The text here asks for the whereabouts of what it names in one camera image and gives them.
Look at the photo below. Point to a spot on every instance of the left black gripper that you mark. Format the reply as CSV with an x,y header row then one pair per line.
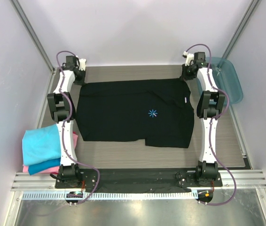
x,y
82,82

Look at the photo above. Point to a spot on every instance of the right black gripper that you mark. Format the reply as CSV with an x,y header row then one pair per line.
x,y
184,75

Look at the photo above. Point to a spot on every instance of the black t shirt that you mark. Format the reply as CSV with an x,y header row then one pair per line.
x,y
156,111

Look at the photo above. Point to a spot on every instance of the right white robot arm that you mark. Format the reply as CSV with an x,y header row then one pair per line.
x,y
209,107

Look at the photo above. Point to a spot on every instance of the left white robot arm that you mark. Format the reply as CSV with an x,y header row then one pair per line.
x,y
72,70

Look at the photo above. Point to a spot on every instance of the teal plastic bin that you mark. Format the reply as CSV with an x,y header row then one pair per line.
x,y
226,79

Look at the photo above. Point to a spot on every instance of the light blue folded shirt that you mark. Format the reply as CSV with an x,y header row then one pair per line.
x,y
40,145

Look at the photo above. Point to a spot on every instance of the dark blue folded shirt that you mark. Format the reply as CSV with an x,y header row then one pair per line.
x,y
49,166

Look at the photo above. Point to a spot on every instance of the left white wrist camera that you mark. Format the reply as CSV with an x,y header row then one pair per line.
x,y
81,64

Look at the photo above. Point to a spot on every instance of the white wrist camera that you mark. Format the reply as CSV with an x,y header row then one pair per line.
x,y
81,64
188,58

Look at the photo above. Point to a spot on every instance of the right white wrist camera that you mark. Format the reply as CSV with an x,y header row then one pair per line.
x,y
188,58

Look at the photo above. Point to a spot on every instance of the left frame post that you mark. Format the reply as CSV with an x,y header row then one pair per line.
x,y
31,32

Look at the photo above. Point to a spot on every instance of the frame post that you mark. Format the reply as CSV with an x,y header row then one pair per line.
x,y
250,10
31,32

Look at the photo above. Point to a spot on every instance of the right frame post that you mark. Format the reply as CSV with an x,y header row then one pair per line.
x,y
250,10

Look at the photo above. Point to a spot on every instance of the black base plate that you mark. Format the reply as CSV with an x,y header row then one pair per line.
x,y
138,181

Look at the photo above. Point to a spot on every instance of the aluminium extrusion rail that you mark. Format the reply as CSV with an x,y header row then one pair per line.
x,y
245,179

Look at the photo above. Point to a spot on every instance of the slotted cable duct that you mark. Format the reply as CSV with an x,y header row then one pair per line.
x,y
72,196

